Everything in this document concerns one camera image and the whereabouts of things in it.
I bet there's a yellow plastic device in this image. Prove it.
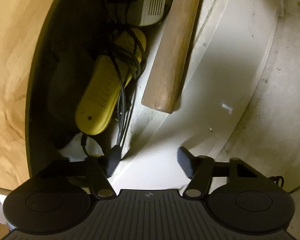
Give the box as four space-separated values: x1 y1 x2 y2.
75 28 146 135

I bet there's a wooden desk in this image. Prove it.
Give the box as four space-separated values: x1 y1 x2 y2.
0 0 54 190

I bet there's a black cable bundle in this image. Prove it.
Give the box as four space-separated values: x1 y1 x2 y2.
79 27 147 160

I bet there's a white drawer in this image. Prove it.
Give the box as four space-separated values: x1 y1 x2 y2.
110 0 280 191

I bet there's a grey vented box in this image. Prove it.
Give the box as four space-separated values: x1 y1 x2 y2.
127 0 166 27

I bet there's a wooden handle hammer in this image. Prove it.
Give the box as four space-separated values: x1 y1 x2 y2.
141 0 200 114

